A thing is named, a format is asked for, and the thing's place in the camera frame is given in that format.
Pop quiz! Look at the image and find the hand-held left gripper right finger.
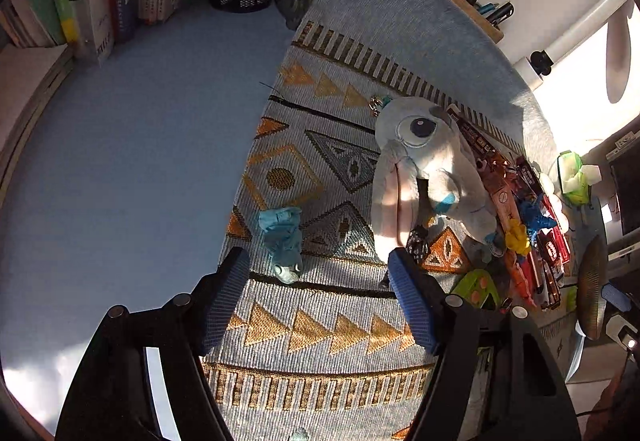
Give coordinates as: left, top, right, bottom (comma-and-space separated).
387, 247, 583, 441

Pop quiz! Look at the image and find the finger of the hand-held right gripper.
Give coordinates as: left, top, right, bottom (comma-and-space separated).
601, 283, 633, 317

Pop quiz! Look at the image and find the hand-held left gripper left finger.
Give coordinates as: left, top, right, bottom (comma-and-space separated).
55, 247, 251, 441

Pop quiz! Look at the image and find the round woven tray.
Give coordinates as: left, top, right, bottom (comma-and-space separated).
575, 236, 610, 341

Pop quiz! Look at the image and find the lime green squishy toy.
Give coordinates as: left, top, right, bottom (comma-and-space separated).
450, 268, 501, 312

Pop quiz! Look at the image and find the pale pink plush toy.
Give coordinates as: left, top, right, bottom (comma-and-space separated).
535, 171, 571, 234

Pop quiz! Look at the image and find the grey white plush toy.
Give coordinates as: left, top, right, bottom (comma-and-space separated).
370, 96, 501, 257

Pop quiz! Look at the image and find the person's right forearm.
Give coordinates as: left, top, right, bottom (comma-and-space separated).
584, 356, 640, 441

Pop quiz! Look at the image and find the blue desktop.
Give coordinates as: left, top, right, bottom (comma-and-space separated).
0, 0, 311, 441

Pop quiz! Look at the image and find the small black toy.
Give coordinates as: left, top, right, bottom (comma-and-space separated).
406, 225, 430, 263

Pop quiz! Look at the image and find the small blue figure toy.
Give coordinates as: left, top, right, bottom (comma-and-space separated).
257, 206, 305, 284

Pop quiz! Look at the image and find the black monitor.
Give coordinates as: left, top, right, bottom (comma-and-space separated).
607, 131, 640, 242

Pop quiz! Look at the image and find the blue star toy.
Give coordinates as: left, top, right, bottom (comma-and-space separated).
517, 198, 557, 242

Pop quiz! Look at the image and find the small yellow toy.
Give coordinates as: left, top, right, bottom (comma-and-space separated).
505, 220, 532, 256

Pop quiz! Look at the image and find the green tissue pack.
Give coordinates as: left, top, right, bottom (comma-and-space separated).
557, 150, 601, 206

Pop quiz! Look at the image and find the pile of red boxes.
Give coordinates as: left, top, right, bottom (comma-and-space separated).
445, 103, 573, 312

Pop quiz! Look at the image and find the patterned woven table mat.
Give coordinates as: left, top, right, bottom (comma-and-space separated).
200, 0, 568, 441

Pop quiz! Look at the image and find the black lamp knob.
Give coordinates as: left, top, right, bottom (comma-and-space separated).
530, 50, 554, 78

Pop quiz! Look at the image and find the white lamp pole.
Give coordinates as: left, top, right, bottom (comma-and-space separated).
510, 0, 631, 92

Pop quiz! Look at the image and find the wooden pen holder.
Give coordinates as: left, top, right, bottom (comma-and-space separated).
439, 0, 506, 44

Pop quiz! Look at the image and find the pale flat board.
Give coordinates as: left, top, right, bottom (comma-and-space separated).
0, 43, 76, 182

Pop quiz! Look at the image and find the small metal keychain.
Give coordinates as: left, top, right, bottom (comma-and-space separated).
369, 93, 396, 115

